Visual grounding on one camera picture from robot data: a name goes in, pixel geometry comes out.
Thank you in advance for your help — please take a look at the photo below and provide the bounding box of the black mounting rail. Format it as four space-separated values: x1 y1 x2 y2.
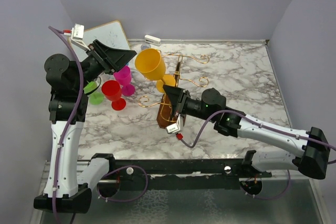
92 153 271 191

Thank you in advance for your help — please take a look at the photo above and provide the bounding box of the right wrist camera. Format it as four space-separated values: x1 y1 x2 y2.
166 114 184 134

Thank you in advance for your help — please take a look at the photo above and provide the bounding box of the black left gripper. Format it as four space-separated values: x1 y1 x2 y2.
73 38 137 92

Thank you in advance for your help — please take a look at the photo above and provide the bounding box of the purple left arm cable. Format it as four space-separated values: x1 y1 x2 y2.
48 26 149 224

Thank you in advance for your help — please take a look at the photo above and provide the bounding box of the red wine glass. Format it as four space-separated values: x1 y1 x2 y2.
101 80 126 111

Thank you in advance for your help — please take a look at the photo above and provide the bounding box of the small whiteboard gold frame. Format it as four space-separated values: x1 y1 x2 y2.
83 20 130 50

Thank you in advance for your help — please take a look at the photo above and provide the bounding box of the wooden rack base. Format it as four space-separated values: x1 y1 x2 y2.
156 94 177 129

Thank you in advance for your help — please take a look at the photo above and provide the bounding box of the green wine glass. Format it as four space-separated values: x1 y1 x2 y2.
83 81 104 105

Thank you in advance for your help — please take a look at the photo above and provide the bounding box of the white eraser box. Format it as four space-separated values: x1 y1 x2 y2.
144 35 161 46

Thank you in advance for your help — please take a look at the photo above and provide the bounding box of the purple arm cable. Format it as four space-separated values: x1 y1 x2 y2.
48 26 149 224
175 110 336 200

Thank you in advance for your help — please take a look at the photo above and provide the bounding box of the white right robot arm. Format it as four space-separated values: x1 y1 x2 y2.
163 85 333 180

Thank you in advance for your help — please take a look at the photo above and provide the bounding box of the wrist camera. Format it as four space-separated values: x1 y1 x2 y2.
70 24 89 51
166 114 184 134

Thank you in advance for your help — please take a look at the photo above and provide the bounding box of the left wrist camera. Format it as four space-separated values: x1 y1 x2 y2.
70 24 89 51

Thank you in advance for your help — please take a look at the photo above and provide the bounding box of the yellow wine glass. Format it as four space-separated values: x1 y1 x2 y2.
134 48 176 93

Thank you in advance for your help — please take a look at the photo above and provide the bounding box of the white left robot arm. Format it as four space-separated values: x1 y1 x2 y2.
34 40 137 214

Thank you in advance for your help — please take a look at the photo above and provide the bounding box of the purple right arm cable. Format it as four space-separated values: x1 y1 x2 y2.
175 110 336 200

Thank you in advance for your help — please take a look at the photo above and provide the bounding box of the pink wine glass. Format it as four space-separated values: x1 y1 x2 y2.
113 66 135 97

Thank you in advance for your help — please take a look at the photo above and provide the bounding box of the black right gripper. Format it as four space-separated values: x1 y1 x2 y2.
163 84 216 122

